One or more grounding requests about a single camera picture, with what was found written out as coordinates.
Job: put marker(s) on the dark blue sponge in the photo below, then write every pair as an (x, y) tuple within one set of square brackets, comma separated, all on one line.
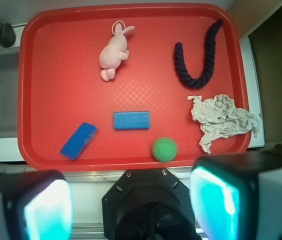
[(78, 141)]

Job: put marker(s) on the green textured ball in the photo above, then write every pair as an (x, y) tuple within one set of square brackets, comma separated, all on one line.
[(164, 149)]

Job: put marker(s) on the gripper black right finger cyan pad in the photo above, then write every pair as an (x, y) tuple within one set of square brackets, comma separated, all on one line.
[(238, 196)]

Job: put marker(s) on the light blue rectangular block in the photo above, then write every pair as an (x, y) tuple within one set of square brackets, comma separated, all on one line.
[(131, 120)]

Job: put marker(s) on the red plastic tray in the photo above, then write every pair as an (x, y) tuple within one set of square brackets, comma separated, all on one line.
[(176, 50)]

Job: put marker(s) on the pink plush bunny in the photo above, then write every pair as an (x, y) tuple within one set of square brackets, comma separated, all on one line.
[(115, 51)]

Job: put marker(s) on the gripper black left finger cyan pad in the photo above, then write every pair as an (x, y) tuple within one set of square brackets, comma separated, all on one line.
[(35, 205)]

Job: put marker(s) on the crumpled white paper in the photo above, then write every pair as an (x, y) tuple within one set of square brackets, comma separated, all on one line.
[(220, 118)]

